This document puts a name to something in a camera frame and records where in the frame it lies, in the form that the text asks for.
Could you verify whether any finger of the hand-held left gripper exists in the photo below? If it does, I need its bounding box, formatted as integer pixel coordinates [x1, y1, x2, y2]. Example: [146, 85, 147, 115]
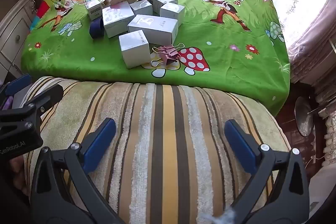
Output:
[0, 83, 64, 135]
[0, 74, 32, 98]

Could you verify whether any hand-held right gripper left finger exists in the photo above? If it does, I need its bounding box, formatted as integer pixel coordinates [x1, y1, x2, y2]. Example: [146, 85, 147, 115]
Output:
[30, 118, 126, 224]

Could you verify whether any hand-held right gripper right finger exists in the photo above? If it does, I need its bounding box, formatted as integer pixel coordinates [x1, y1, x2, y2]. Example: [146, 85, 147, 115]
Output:
[224, 119, 310, 224]

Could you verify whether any pile of small cartons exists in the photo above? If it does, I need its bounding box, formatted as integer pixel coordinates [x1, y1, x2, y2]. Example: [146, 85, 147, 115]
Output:
[84, 0, 186, 69]

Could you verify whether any cream bedside cabinet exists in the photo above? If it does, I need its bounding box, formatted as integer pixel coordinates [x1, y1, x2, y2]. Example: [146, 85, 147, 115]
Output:
[0, 0, 36, 77]

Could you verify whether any striped cushion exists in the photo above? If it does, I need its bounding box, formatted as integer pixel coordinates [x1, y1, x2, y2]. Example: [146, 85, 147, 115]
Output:
[20, 76, 292, 224]

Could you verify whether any round metal dish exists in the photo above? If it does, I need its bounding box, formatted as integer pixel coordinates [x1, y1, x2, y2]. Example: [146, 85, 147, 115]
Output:
[294, 96, 315, 137]

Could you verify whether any dark blue small item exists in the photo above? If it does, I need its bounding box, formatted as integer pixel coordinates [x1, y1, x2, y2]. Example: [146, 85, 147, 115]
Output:
[89, 18, 105, 39]

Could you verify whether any green cartoon printed sheet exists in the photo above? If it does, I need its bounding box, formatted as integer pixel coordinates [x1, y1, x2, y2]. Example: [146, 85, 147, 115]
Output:
[20, 0, 290, 115]

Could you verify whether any pink binder clip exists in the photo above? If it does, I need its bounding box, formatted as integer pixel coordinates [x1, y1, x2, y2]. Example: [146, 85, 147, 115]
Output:
[151, 43, 184, 67]

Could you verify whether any pink floral curtain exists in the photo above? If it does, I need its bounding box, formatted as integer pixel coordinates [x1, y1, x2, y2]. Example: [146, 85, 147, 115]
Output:
[286, 0, 336, 119]

